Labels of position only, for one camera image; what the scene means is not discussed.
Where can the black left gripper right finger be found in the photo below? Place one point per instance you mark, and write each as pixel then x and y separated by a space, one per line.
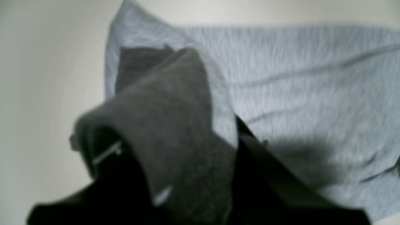
pixel 265 192

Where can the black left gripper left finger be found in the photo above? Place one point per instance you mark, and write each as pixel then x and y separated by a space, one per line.
pixel 130 184

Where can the grey T-shirt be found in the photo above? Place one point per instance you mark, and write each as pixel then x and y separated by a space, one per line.
pixel 323 100

